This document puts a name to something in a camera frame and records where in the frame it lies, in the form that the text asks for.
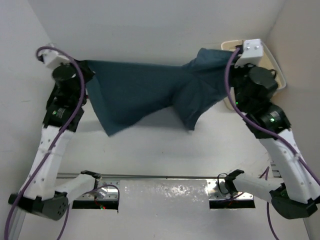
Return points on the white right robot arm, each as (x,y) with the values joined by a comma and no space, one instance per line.
(297,194)

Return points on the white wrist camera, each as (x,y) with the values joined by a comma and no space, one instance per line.
(52,58)
(251,52)

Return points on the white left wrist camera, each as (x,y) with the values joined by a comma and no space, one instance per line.
(52,58)

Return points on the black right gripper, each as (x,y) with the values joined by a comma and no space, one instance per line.
(234,70)

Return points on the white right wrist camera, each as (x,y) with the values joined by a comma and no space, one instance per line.
(251,52)

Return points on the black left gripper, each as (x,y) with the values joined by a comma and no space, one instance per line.
(87,74)

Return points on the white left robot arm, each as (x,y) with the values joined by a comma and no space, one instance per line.
(40,195)

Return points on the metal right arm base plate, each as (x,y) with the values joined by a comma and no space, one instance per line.
(217,192)

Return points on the cream plastic laundry basket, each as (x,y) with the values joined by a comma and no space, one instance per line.
(267,61)

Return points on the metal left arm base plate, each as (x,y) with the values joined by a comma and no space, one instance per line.
(107,189)

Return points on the blue garment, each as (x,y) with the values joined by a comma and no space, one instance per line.
(123,93)

